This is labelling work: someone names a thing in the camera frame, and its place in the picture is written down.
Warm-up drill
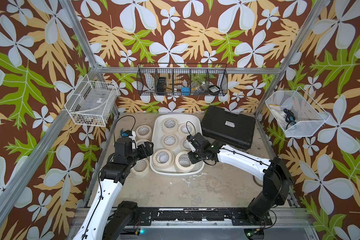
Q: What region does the masking tape roll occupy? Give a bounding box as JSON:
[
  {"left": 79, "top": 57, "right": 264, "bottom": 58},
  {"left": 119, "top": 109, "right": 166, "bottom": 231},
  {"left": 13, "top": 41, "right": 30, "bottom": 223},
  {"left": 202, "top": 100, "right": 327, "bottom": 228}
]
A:
[
  {"left": 162, "top": 118, "right": 179, "bottom": 134},
  {"left": 153, "top": 149, "right": 175, "bottom": 170},
  {"left": 179, "top": 138, "right": 191, "bottom": 152},
  {"left": 136, "top": 125, "right": 153, "bottom": 140},
  {"left": 136, "top": 139, "right": 150, "bottom": 148},
  {"left": 131, "top": 159, "right": 151, "bottom": 178},
  {"left": 175, "top": 151, "right": 195, "bottom": 173},
  {"left": 162, "top": 134, "right": 179, "bottom": 151},
  {"left": 178, "top": 123, "right": 195, "bottom": 138}
]

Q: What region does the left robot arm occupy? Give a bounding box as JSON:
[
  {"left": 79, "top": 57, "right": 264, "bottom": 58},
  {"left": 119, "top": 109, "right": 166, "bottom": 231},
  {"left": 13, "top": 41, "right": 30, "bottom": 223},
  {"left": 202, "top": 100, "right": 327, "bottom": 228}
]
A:
[{"left": 73, "top": 138, "right": 154, "bottom": 240}]

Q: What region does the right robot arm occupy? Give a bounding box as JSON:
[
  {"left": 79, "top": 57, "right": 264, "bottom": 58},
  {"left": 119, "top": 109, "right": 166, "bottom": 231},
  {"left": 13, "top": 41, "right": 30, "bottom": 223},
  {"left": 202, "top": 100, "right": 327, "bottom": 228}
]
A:
[{"left": 187, "top": 133, "right": 294, "bottom": 225}]

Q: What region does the white plastic storage box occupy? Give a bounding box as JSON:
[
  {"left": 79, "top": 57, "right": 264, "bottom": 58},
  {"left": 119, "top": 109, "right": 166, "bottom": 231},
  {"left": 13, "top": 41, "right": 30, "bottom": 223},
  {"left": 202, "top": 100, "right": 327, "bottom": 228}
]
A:
[{"left": 150, "top": 114, "right": 205, "bottom": 177}]

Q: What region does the black box in basket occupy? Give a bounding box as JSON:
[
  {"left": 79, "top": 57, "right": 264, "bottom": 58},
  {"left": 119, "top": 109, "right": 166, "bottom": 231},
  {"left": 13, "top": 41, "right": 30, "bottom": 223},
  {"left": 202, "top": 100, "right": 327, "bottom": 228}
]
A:
[{"left": 156, "top": 77, "right": 167, "bottom": 95}]

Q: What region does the black plastic tool case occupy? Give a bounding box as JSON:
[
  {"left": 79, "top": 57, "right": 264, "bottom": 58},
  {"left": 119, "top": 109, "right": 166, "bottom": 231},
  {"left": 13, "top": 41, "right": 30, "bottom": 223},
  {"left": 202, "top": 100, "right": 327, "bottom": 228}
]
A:
[{"left": 201, "top": 106, "right": 256, "bottom": 150}]

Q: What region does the blue item in basket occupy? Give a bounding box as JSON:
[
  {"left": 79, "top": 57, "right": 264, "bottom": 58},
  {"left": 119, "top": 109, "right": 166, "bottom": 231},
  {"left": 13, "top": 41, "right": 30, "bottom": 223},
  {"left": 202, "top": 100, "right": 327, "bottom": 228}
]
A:
[{"left": 181, "top": 87, "right": 191, "bottom": 96}]

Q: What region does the white mesh basket right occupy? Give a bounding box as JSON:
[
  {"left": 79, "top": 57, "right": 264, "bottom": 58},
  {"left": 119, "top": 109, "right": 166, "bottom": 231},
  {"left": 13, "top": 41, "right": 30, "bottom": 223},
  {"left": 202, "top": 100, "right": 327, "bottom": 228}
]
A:
[{"left": 265, "top": 87, "right": 330, "bottom": 138}]

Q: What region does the white wire basket left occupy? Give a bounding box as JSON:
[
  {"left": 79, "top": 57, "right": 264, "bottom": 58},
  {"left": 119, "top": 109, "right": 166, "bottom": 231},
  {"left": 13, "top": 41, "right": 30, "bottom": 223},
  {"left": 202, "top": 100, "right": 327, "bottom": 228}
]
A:
[{"left": 65, "top": 76, "right": 118, "bottom": 127}]

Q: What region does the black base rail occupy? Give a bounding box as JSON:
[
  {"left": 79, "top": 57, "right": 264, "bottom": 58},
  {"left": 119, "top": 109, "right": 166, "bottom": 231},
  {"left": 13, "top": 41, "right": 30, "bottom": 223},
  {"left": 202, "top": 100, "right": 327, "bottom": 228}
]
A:
[{"left": 128, "top": 207, "right": 273, "bottom": 228}]

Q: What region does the black wire basket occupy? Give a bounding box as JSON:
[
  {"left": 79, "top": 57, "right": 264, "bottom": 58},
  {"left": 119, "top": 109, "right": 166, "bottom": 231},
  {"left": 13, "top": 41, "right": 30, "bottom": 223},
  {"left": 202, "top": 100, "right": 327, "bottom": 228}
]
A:
[{"left": 136, "top": 63, "right": 228, "bottom": 97}]

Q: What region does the black cable in basket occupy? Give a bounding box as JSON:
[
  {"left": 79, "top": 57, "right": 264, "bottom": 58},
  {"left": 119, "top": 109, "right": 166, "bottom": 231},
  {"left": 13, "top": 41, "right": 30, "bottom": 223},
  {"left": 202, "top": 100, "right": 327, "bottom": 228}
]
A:
[{"left": 283, "top": 108, "right": 297, "bottom": 130}]

